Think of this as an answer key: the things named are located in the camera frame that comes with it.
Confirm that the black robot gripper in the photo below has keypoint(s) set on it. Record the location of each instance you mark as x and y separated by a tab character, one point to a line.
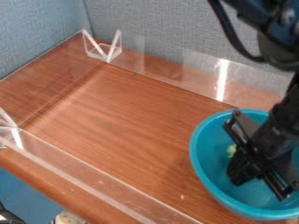
263	156

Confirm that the red toy strawberry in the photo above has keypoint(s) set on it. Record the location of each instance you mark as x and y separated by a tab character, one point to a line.
231	150

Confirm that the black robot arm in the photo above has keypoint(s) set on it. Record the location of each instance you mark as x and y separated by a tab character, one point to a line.
275	20

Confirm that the blue plastic bowl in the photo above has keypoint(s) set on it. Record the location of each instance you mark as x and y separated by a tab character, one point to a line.
251	200

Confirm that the clear acrylic front barrier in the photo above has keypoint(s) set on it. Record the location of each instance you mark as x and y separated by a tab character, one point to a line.
100	185

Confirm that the clear acrylic barrier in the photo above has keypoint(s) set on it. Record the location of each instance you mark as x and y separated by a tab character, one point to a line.
100	185
218	78

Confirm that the clear acrylic back barrier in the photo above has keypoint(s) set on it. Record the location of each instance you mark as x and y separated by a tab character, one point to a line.
218	78

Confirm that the clear acrylic corner bracket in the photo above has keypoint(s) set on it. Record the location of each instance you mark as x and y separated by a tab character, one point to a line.
100	51

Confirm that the clear acrylic left bracket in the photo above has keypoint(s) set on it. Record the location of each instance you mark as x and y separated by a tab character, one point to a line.
9	131

